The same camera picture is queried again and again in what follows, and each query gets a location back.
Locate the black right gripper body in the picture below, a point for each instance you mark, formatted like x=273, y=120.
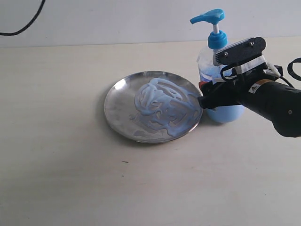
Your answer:
x=256, y=88

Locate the black orange-tipped right gripper finger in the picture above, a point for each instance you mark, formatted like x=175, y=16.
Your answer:
x=211, y=97

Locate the blue soap pump bottle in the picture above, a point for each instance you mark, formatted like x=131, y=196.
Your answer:
x=208, y=72

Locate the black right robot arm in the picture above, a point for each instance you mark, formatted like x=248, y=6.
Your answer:
x=286, y=119

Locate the light blue soap gel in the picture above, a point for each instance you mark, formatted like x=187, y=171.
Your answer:
x=162, y=104

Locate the round steel plate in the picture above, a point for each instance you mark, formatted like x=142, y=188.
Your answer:
x=119, y=105

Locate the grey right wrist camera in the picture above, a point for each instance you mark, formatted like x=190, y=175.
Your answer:
x=239, y=52

